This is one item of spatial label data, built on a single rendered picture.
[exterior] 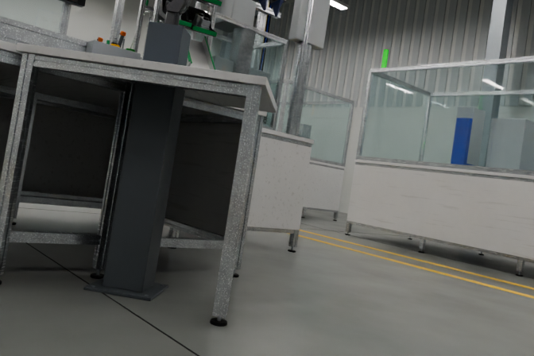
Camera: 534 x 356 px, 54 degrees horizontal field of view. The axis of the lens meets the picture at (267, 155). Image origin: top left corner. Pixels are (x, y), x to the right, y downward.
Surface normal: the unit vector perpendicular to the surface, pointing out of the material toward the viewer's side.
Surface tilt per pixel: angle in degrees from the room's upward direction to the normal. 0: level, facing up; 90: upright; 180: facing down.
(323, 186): 90
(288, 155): 90
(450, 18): 90
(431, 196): 90
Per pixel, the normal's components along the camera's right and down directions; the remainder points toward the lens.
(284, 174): 0.65, 0.07
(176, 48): -0.07, -0.05
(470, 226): -0.75, -0.15
